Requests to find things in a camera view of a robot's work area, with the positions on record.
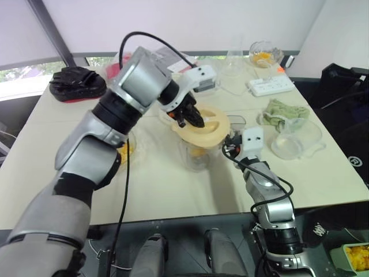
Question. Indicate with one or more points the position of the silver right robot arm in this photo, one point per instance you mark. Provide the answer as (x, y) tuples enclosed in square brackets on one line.
[(276, 213)]

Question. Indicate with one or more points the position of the black backpack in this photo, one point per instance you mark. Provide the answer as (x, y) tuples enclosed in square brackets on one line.
[(337, 83)]

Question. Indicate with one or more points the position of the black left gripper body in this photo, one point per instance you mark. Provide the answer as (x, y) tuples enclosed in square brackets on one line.
[(186, 104)]

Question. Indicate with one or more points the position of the dark window frame post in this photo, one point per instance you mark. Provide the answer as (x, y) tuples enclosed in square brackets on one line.
[(54, 31)]

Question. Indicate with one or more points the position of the grey chair frame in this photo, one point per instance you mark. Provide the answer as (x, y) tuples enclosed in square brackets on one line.
[(4, 141)]

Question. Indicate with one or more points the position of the white power strip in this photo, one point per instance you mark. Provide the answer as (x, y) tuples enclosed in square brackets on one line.
[(271, 86)]

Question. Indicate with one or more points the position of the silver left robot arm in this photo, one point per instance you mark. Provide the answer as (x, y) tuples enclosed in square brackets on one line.
[(86, 150)]

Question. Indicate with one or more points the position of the clear blender jar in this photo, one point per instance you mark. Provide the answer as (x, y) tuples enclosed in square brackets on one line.
[(199, 163)]

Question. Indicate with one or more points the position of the clear plastic measuring cup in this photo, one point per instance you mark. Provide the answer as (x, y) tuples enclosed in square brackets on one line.
[(297, 141)]

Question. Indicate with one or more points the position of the green cloth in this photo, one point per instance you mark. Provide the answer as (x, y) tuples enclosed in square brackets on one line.
[(288, 112)]

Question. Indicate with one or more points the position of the orange fruit segments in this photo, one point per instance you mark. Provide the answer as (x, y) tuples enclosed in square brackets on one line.
[(357, 258), (127, 153), (199, 152), (261, 57)]

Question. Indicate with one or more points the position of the small black device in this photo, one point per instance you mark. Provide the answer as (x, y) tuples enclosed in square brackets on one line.
[(289, 62)]

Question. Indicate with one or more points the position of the green plastic container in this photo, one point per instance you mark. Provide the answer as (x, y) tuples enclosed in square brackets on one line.
[(335, 255)]

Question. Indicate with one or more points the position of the dark rounded grey shape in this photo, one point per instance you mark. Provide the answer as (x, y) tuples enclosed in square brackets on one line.
[(151, 256), (225, 252)]

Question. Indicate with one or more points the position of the black cloth with white print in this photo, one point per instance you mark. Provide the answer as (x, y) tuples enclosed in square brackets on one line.
[(317, 228)]

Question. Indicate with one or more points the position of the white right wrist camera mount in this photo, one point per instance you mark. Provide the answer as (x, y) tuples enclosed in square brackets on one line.
[(253, 141)]

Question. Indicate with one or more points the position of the clear glass flask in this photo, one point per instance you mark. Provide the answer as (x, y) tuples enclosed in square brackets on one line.
[(234, 65)]

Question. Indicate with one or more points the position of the cream blender jar lid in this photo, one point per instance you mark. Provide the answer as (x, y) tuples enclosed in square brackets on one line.
[(207, 135)]

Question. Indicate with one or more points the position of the clear glass bowl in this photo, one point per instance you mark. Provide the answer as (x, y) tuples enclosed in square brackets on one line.
[(265, 47)]

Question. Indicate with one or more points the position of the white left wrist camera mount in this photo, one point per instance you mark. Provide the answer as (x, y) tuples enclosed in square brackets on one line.
[(201, 73)]

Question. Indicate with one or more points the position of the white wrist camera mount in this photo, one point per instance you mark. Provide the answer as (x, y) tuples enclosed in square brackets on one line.
[(253, 141), (201, 73)]

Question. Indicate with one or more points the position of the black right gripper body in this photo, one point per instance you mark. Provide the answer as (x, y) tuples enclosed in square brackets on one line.
[(235, 144)]

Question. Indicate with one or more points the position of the black case with round logo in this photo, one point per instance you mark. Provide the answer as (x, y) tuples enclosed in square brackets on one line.
[(346, 138)]

